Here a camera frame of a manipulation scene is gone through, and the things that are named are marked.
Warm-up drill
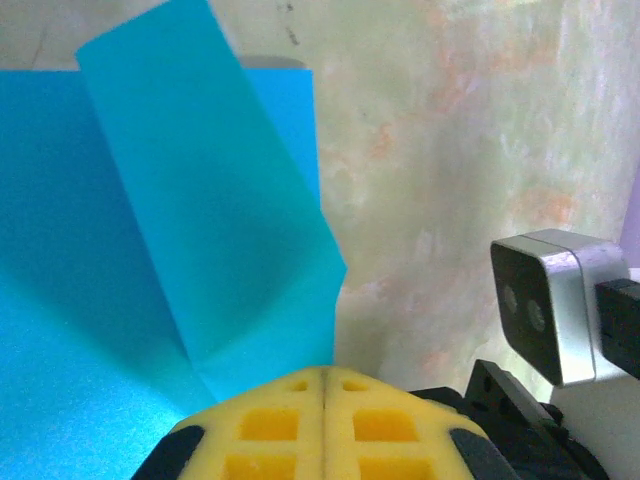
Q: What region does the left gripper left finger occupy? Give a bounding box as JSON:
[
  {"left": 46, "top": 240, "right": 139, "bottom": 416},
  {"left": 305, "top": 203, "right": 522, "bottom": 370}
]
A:
[{"left": 132, "top": 367, "right": 326, "bottom": 480}]

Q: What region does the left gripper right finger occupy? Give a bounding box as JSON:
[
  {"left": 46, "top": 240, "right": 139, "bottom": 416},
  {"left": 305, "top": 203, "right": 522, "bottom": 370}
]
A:
[{"left": 323, "top": 367, "right": 519, "bottom": 480}]

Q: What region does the blue paper sheet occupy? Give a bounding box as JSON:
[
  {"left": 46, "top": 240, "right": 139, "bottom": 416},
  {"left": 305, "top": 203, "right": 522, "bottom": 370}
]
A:
[{"left": 0, "top": 0, "right": 349, "bottom": 480}]

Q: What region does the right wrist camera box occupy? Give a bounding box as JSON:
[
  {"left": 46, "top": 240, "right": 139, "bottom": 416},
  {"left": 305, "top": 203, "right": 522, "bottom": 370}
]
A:
[{"left": 490, "top": 228, "right": 629, "bottom": 387}]

